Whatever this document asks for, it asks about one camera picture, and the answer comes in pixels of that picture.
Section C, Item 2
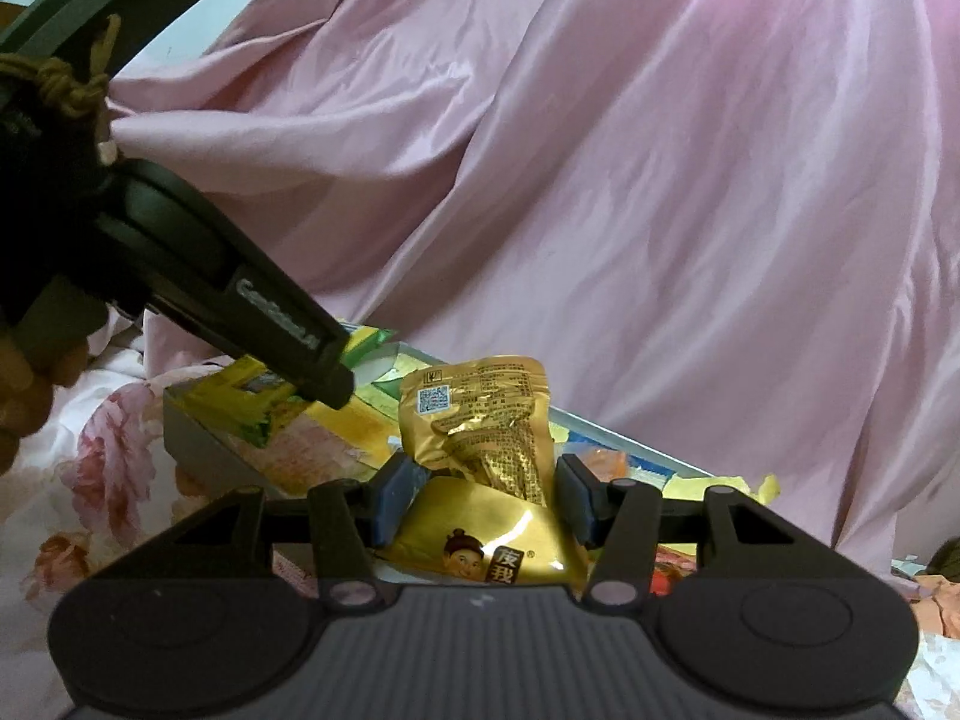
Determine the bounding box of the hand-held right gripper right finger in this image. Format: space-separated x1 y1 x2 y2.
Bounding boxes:
555 454 848 610

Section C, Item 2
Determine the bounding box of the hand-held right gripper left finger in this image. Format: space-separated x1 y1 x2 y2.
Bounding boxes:
112 454 434 610

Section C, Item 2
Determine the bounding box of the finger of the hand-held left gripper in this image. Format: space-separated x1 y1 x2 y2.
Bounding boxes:
142 262 355 412

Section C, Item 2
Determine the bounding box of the yellow green snack bar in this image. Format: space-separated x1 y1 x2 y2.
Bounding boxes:
163 322 398 451

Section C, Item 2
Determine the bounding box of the gold face print snack packet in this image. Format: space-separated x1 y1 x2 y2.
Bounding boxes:
379 476 593 587

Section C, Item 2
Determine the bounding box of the grey tray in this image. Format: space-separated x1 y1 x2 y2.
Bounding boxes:
161 337 717 593

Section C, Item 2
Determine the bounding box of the person's left hand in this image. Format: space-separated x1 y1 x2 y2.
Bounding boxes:
0 330 87 475

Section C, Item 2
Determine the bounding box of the large yellow snack packet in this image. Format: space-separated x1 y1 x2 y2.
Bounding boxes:
274 397 406 488

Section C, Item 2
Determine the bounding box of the red snack packet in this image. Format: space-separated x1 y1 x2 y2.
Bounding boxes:
649 540 710 597

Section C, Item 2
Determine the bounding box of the small yellow wrapper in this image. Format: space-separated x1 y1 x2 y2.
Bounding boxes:
664 472 781 507

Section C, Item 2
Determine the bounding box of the floral blanket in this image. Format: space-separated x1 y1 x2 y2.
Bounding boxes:
0 307 960 720

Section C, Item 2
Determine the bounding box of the pink satin sheet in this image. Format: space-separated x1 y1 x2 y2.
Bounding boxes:
105 0 960 563

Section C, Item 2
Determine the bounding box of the olive knotted cord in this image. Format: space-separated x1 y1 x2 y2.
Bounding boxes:
0 13 122 166

